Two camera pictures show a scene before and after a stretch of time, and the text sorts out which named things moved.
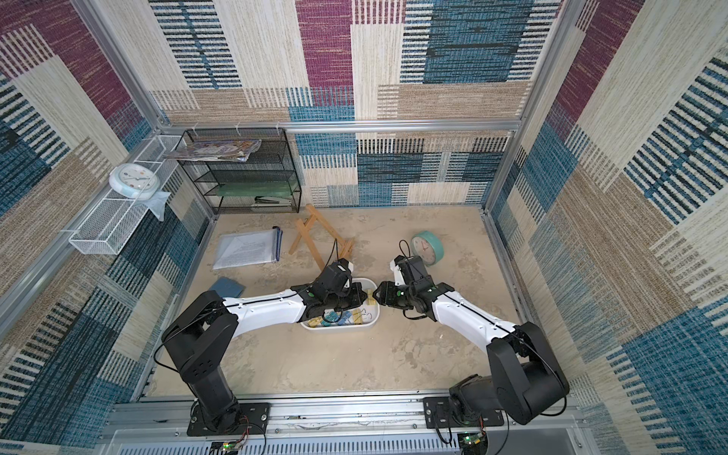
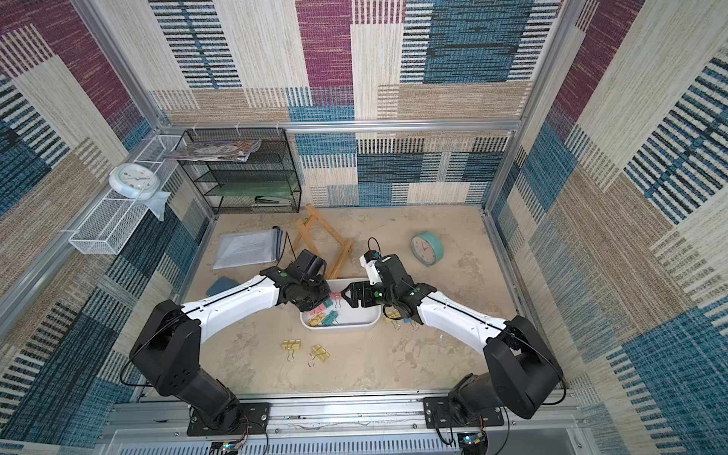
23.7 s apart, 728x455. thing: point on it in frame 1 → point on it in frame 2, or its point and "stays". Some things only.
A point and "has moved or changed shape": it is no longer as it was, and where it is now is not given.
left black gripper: x=356 y=290 → x=324 y=293
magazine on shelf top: x=229 y=151 stays
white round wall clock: x=135 y=181 stays
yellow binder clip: x=371 y=301 has moved or changed shape
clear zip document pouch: x=247 y=248 stays
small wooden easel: x=303 y=227 stays
